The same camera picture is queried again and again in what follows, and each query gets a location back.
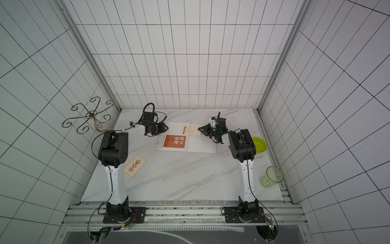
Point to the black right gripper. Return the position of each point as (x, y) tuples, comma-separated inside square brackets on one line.
[(209, 129)]

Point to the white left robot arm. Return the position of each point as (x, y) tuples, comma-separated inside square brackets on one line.
[(113, 153)]

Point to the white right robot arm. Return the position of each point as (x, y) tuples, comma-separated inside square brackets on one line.
[(243, 149)]

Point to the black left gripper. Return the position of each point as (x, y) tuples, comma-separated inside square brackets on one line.
[(162, 126)]

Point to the clear green glass cup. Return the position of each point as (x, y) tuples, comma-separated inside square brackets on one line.
[(272, 177)]

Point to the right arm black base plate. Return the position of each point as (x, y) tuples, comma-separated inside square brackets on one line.
[(232, 216)]

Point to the cream text photo card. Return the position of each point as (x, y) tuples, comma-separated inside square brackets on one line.
[(191, 129)]

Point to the cream patterned photo card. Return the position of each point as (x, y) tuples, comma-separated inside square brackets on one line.
[(134, 166)]

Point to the lime green plastic bowl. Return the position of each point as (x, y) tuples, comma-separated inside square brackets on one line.
[(260, 145)]

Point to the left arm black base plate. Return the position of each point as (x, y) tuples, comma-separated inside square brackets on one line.
[(136, 214)]

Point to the aluminium mounting rail frame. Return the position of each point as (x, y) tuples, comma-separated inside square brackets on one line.
[(164, 217)]

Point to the white photo album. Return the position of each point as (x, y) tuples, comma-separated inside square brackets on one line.
[(194, 144)]

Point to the orange photo card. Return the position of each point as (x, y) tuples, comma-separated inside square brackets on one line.
[(175, 141)]

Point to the copper wire jewelry stand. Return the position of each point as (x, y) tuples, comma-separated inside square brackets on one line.
[(98, 117)]

